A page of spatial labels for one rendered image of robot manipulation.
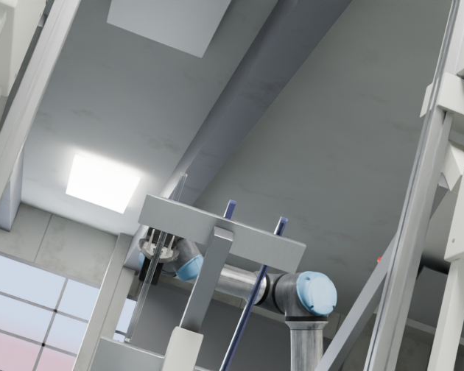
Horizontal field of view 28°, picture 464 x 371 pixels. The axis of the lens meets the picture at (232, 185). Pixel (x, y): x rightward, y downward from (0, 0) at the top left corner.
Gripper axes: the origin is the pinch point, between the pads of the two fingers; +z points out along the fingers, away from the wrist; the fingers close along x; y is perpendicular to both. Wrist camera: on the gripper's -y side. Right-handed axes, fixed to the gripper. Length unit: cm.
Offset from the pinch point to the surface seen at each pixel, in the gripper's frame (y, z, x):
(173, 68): 9, -412, -25
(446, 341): 17, 54, 47
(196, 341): -9.3, 15.2, 13.0
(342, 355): -2.6, 15.4, 41.8
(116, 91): -25, -473, -62
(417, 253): 26, 35, 43
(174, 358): -13.2, 17.3, 9.9
